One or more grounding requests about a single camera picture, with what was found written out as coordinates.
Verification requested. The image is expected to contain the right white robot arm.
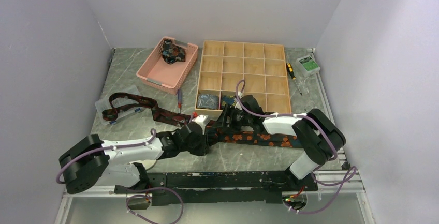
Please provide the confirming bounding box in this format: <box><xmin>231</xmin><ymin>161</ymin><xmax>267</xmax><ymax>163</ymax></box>
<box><xmin>215</xmin><ymin>95</ymin><xmax>346</xmax><ymax>190</ymax></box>

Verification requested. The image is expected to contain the crumpled floral tie in basket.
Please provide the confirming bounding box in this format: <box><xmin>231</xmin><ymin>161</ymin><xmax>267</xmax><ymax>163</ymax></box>
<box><xmin>161</xmin><ymin>39</ymin><xmax>186</xmax><ymax>64</ymax></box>

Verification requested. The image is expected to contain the rolled blue yellow tie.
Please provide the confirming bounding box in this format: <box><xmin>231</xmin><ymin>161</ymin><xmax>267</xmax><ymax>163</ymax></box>
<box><xmin>220</xmin><ymin>95</ymin><xmax>237</xmax><ymax>110</ymax></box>

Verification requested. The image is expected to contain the red blue screwdriver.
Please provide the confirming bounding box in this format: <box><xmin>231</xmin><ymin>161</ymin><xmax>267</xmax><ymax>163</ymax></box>
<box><xmin>177</xmin><ymin>89</ymin><xmax>183</xmax><ymax>113</ymax></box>

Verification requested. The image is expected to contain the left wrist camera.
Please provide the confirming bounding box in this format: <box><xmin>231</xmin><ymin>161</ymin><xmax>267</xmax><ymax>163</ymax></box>
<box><xmin>190</xmin><ymin>112</ymin><xmax>210</xmax><ymax>127</ymax></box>

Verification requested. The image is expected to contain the pink plastic basket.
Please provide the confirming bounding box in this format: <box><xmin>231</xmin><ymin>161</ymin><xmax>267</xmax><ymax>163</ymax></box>
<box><xmin>136</xmin><ymin>36</ymin><xmax>198</xmax><ymax>95</ymax></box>

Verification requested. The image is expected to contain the white tape roll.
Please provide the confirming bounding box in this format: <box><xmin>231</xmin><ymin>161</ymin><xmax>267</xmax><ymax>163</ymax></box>
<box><xmin>137</xmin><ymin>160</ymin><xmax>157</xmax><ymax>170</ymax></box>

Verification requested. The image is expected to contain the red patterned dark tie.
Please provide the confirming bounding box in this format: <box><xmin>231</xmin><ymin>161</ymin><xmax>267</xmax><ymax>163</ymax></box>
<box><xmin>101</xmin><ymin>92</ymin><xmax>194</xmax><ymax>127</ymax></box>

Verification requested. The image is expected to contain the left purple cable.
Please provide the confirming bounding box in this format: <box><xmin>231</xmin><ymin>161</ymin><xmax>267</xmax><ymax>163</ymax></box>
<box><xmin>55</xmin><ymin>128</ymin><xmax>158</xmax><ymax>185</ymax></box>

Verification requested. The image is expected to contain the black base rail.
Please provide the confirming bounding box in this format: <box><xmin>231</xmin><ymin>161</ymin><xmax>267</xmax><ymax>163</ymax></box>
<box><xmin>114</xmin><ymin>171</ymin><xmax>318</xmax><ymax>206</ymax></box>

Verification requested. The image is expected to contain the green white small box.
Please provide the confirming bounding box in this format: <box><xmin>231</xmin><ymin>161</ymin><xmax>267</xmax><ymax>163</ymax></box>
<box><xmin>295</xmin><ymin>54</ymin><xmax>320</xmax><ymax>77</ymax></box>

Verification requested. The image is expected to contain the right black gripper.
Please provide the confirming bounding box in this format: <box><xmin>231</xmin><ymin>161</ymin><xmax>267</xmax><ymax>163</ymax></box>
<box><xmin>212</xmin><ymin>103</ymin><xmax>253</xmax><ymax>135</ymax></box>

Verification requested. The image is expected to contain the wooden compartment tray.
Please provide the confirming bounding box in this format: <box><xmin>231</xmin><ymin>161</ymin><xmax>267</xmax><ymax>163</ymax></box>
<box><xmin>195</xmin><ymin>40</ymin><xmax>292</xmax><ymax>117</ymax></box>

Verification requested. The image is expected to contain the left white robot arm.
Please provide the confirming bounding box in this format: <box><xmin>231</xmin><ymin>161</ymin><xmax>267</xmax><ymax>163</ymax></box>
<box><xmin>55</xmin><ymin>122</ymin><xmax>209</xmax><ymax>194</ymax></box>

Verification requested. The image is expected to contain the rolled grey-blue tie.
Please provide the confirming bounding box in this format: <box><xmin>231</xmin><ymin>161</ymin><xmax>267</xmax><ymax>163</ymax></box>
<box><xmin>196</xmin><ymin>93</ymin><xmax>220</xmax><ymax>110</ymax></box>

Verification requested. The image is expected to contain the yellow black screwdriver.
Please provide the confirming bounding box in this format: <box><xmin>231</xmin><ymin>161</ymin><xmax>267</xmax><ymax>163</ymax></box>
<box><xmin>286</xmin><ymin>63</ymin><xmax>303</xmax><ymax>96</ymax></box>

